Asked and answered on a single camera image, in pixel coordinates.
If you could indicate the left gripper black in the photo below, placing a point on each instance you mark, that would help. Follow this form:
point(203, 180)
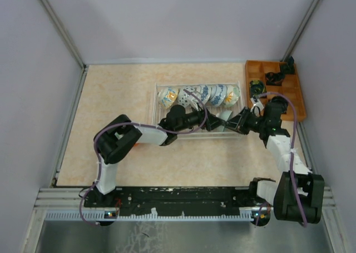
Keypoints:
point(214, 122)

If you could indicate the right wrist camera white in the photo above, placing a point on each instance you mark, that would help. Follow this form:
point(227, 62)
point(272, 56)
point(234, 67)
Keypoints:
point(257, 106)

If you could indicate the black round object in tray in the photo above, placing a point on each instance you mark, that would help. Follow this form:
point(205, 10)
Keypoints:
point(282, 102)

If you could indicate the white wire dish rack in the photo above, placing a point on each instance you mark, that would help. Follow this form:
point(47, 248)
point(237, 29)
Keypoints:
point(185, 120)

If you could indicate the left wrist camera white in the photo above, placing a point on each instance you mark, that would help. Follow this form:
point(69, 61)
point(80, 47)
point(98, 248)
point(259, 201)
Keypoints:
point(195, 106)

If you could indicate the pale green ringed bowl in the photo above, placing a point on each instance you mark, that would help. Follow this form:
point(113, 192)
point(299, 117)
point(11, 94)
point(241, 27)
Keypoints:
point(224, 115)

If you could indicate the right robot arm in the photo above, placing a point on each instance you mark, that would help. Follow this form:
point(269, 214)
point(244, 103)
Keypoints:
point(298, 196)

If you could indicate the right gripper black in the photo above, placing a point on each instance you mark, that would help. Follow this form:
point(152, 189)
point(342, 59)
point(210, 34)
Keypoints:
point(241, 118)

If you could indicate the blue white patterned bowl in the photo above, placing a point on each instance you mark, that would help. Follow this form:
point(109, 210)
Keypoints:
point(218, 94)

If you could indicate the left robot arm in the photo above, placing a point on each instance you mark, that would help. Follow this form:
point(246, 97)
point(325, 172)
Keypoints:
point(116, 140)

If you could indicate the black object tray centre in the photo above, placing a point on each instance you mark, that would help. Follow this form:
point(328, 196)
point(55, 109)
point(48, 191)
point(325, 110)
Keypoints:
point(274, 79)

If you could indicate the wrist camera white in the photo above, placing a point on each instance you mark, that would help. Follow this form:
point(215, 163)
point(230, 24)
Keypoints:
point(195, 106)
point(257, 106)

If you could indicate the black yellow object in tray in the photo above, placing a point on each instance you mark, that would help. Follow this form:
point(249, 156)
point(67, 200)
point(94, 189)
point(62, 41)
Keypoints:
point(256, 87)

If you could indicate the wooden compartment tray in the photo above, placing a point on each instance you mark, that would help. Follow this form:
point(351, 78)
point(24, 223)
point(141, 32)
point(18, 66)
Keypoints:
point(290, 88)

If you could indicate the black object tray corner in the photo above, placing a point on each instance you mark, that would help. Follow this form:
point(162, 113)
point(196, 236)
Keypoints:
point(287, 67)

